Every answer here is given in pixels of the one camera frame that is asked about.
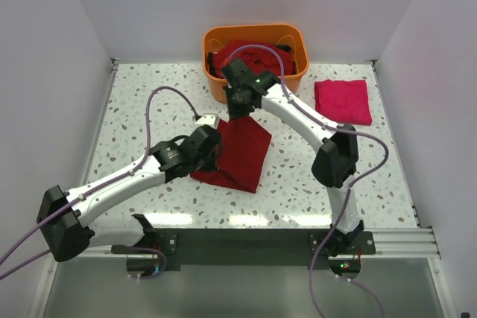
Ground dark red t shirt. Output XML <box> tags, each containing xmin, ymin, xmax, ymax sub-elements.
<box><xmin>191</xmin><ymin>116</ymin><xmax>271</xmax><ymax>194</ymax></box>

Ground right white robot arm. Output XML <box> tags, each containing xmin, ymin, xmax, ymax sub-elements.
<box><xmin>221</xmin><ymin>59</ymin><xmax>364</xmax><ymax>256</ymax></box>

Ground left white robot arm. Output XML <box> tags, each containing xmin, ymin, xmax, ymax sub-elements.
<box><xmin>37</xmin><ymin>124</ymin><xmax>222</xmax><ymax>262</ymax></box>

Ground red t shirts in basket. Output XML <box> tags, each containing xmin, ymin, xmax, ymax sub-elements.
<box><xmin>206</xmin><ymin>39</ymin><xmax>297</xmax><ymax>78</ymax></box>

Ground orange plastic basket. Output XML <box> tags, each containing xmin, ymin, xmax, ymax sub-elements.
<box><xmin>203</xmin><ymin>24</ymin><xmax>312</xmax><ymax>104</ymax></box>

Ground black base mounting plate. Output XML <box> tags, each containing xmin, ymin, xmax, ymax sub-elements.
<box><xmin>111</xmin><ymin>229</ymin><xmax>376</xmax><ymax>270</ymax></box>

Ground folded pink t shirt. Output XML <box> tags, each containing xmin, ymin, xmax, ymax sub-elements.
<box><xmin>314</xmin><ymin>80</ymin><xmax>373</xmax><ymax>126</ymax></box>

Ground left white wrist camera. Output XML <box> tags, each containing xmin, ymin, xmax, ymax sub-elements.
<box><xmin>194</xmin><ymin>113</ymin><xmax>221</xmax><ymax>130</ymax></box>

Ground aluminium frame rail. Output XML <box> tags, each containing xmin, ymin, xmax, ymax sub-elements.
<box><xmin>75</xmin><ymin>228</ymin><xmax>440</xmax><ymax>258</ymax></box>

